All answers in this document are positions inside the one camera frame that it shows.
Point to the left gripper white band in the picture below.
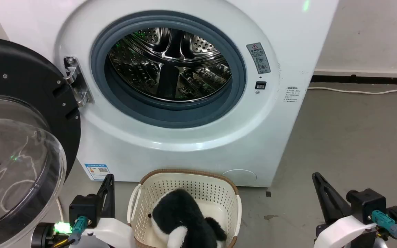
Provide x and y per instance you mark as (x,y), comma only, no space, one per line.
(110,230)

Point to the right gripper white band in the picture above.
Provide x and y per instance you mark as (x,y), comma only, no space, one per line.
(343,230)

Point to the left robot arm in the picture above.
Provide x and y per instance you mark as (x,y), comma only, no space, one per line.
(41,236)

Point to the white front-load washing machine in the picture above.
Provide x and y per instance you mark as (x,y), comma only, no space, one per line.
(191,151)

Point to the washer door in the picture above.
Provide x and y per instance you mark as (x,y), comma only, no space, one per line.
(16,137)

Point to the blue white energy sticker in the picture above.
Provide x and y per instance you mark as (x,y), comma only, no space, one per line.
(97,171)

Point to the black and white plush toy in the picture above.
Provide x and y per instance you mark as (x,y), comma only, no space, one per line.
(181,220)

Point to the cream perforated laundry basket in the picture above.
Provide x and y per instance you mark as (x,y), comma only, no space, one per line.
(191,184)

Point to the round white filter cover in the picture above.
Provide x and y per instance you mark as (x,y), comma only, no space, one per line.
(240,176)

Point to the grey rubber door gasket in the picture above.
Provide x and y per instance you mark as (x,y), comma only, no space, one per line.
(171,115)

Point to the small printed text label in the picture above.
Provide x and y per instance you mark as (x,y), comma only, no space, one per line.
(292,94)

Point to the metal door hinge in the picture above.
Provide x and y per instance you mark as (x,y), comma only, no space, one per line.
(77,81)

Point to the black baseboard strip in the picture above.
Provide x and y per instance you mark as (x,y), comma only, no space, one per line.
(364,79)

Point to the black door latch socket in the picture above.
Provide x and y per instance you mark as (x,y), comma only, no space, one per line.
(260,85)

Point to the stainless steel drum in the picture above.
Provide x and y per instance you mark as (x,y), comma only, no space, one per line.
(171,65)

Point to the grey warning sticker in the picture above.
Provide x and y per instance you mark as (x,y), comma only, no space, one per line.
(260,58)

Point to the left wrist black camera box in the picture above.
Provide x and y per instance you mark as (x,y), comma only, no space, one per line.
(83,208)

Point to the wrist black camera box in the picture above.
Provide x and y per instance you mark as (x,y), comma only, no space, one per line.
(83,208)
(367,205)

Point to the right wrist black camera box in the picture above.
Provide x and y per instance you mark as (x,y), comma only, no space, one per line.
(367,205)

